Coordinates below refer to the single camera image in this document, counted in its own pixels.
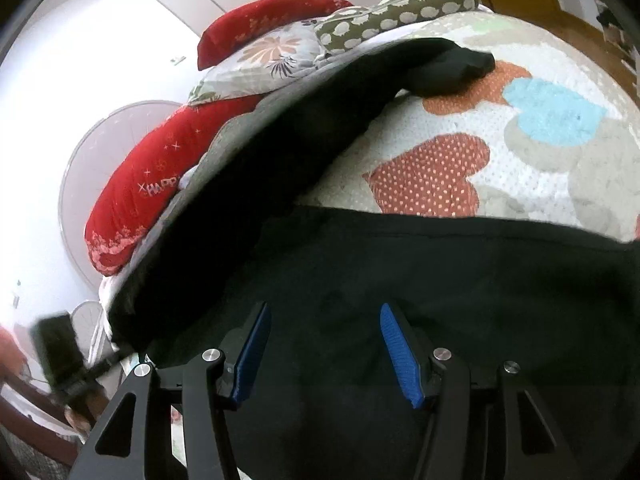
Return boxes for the black pants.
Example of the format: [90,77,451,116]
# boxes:
[108,38,639,479]

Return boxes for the round white headboard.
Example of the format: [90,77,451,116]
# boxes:
[58,100,180,292]

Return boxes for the long red bolster pillow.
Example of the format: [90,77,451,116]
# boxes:
[85,96,262,276]

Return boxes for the heart patterned quilt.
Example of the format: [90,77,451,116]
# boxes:
[102,12,639,349]

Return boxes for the floral grey pillow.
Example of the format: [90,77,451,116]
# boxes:
[188,21,345,105]

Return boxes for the red pillow behind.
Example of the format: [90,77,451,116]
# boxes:
[198,0,352,70]

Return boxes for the green sheep pattern bolster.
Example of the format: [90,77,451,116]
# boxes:
[314,0,480,55]

